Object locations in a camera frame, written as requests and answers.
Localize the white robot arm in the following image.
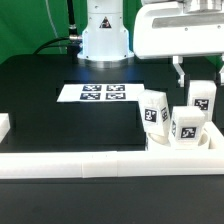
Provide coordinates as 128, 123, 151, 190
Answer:
78, 0, 224, 85

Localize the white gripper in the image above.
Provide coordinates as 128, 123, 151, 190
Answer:
133, 0, 224, 87

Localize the black cable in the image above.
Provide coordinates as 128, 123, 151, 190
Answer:
32, 0, 83, 56

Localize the white U-shaped fence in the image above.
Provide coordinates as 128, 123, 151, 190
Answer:
0, 122, 224, 179

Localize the white marker sheet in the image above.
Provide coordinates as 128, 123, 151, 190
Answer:
57, 83, 144, 102

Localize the grey thin cable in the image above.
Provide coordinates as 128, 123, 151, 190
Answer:
44, 0, 64, 55

